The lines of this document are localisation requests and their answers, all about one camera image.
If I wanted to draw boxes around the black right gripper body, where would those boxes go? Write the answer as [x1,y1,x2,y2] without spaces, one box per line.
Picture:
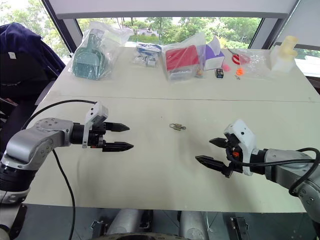
[220,134,245,179]

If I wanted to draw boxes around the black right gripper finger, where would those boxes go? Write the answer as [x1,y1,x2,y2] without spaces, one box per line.
[194,155,226,174]
[209,137,230,150]

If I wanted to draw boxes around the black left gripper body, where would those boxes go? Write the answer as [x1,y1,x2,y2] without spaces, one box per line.
[87,121,108,153]

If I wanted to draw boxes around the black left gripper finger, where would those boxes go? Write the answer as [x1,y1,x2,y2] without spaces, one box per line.
[104,122,131,133]
[102,141,135,153]

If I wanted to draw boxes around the silver rounded robot leg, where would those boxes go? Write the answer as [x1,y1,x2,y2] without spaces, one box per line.
[106,208,149,236]
[178,210,209,240]

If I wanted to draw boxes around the green scoop in plastic bag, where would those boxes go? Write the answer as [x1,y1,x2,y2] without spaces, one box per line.
[71,20,134,82]

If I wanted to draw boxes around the bag of small packets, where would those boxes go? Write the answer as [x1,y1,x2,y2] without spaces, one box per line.
[131,41,163,69]

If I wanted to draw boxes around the red scissors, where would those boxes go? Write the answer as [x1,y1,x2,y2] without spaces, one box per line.
[227,48,251,66]

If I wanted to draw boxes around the purple and white carton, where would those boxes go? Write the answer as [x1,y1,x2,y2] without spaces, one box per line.
[202,36,226,72]

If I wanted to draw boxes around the clear plastic bag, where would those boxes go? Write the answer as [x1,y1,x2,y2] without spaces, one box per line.
[231,47,273,79]

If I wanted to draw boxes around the red box in plastic bag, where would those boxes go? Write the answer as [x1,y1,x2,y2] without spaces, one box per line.
[161,31,208,83]

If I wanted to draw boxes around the black chair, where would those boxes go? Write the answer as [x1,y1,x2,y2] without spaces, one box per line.
[0,57,57,156]

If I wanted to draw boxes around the cream plastic pipe fitting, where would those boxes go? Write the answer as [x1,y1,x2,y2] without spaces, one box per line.
[270,35,299,74]

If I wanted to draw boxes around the dark blue jacket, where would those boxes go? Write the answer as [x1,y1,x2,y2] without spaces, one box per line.
[0,22,67,100]

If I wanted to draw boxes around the grey window roller blind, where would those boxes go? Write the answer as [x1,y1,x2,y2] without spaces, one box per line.
[41,0,302,20]

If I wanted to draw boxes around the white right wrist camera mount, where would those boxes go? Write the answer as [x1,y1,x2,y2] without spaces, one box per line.
[223,119,258,177]

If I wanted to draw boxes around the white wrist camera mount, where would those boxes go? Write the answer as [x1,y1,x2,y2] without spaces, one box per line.
[82,100,110,149]
[223,119,258,177]

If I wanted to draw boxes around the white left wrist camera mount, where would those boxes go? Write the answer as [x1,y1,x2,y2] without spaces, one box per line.
[82,100,110,149]

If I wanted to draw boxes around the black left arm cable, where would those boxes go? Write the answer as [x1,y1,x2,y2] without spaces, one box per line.
[21,99,99,240]

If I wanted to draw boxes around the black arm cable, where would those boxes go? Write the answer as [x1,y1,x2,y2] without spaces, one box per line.
[21,99,99,240]
[231,147,320,199]

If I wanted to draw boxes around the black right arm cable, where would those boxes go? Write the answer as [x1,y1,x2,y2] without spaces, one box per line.
[231,147,320,199]

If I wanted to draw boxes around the black metal bracket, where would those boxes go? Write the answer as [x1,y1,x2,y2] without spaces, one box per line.
[229,216,250,240]
[90,217,109,238]

